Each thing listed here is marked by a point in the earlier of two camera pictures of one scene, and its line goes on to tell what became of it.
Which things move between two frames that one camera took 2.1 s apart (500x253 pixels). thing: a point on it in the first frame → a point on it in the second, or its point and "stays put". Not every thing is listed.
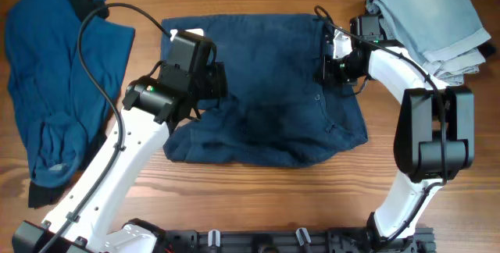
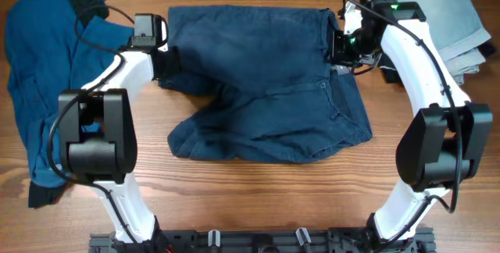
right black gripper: [327, 74] → [338, 55]
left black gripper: [216, 73] → [176, 62]
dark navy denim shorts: [279, 112] stays put
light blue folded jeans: [437, 25] stays put
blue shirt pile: [61, 109] stays put
